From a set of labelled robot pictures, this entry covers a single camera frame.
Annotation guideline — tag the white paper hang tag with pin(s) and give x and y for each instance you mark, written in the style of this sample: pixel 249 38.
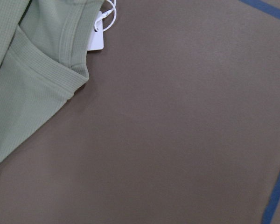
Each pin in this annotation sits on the white paper hang tag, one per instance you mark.
pixel 96 40

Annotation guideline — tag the brown table cover mat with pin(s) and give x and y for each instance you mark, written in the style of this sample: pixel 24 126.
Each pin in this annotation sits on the brown table cover mat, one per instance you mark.
pixel 179 123

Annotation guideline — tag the olive green long-sleeve shirt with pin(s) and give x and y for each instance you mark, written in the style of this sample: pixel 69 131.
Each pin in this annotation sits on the olive green long-sleeve shirt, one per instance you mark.
pixel 43 48

